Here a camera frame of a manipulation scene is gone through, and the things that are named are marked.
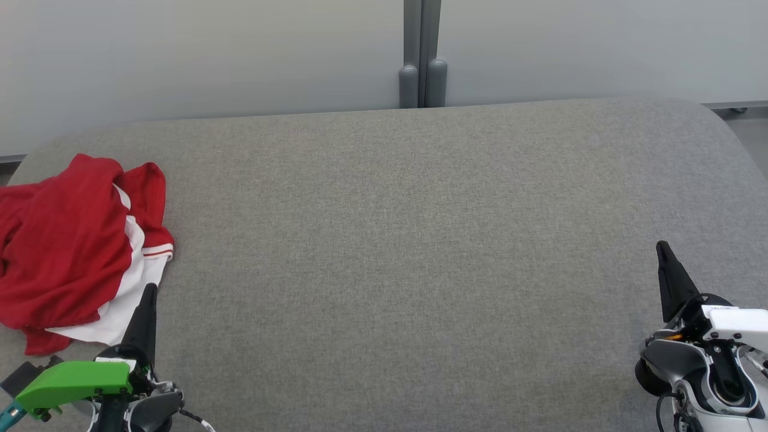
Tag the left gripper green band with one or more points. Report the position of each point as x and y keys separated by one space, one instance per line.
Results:
x=78 y=381

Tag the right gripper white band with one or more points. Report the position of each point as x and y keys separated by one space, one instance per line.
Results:
x=738 y=327

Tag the red white Bulls jersey shirt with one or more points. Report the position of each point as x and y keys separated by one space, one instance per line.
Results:
x=135 y=282

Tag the grey fabric sofa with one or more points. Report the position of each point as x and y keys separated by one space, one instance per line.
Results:
x=420 y=252

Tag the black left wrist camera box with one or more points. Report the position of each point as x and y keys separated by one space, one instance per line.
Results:
x=18 y=375

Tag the grey partition base rail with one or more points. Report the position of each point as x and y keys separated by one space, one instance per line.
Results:
x=735 y=105

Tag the grey partition post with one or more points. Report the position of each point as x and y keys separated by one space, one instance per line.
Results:
x=423 y=54

